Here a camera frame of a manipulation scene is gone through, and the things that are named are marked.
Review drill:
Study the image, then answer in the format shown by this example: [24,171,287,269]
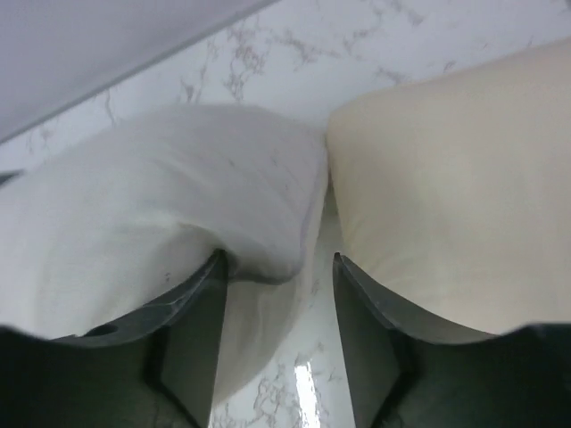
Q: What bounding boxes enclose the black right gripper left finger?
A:
[1,251,228,427]

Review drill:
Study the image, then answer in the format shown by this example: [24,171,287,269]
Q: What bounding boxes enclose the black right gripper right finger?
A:
[333,254,570,428]

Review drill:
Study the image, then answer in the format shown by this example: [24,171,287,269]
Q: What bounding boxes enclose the white pillow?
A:
[0,103,331,335]

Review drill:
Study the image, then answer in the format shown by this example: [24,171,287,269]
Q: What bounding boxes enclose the cream pillow with bear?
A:
[327,40,570,333]

